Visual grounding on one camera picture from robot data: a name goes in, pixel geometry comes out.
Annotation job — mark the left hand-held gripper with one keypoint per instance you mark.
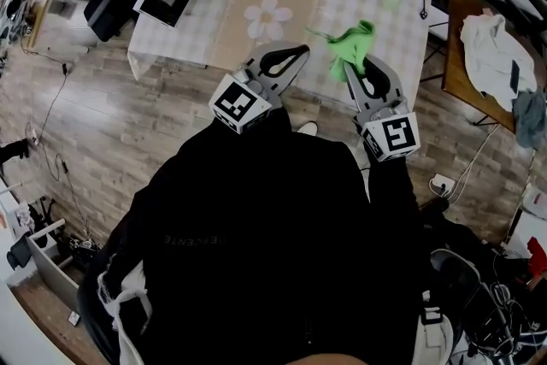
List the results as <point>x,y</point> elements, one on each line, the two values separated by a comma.
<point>235,102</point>

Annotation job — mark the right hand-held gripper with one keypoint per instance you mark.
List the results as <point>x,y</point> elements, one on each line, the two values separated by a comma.
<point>397,134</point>

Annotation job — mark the green cloth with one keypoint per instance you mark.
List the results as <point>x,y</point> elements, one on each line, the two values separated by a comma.
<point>352,49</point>

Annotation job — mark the person's right forearm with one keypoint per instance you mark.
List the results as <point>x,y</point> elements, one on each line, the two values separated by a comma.
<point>391,192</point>

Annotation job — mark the person's left forearm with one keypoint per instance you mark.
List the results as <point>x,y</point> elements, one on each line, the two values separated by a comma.
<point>239,145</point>

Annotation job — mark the white shoe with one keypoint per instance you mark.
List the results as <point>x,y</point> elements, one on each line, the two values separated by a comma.
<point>307,128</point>

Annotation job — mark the brown wooden side table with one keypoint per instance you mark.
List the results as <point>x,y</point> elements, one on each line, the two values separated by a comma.
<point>455,72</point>

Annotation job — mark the table with checked floral tablecloth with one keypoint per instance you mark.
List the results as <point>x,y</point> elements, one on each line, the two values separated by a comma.
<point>350,0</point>

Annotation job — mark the white power strip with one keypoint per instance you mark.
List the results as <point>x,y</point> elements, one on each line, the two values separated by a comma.
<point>442,185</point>

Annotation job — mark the white garment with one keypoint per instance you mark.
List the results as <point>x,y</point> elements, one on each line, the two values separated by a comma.
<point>487,51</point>

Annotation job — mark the black phone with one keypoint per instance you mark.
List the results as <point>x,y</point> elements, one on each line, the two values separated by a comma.
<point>514,76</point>

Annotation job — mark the grey garment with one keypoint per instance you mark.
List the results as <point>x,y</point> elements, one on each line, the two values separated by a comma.
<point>532,119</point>

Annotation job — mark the person's black jacket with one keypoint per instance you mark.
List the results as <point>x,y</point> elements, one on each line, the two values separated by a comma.
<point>265,235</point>

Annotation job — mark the black office chair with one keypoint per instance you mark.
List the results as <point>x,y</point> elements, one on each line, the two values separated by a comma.
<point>109,8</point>

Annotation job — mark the black swivel chair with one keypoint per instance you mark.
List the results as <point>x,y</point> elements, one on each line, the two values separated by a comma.
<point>457,282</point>

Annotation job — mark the red box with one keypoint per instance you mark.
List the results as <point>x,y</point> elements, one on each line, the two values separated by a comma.
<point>537,252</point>

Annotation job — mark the small office desk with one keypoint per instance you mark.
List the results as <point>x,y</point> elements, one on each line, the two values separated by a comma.
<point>47,0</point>

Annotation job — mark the white power adapter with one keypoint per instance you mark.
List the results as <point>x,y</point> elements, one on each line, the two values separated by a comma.
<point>33,137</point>

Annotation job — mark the white open cabinet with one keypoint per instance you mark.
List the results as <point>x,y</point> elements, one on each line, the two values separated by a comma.
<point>51,269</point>

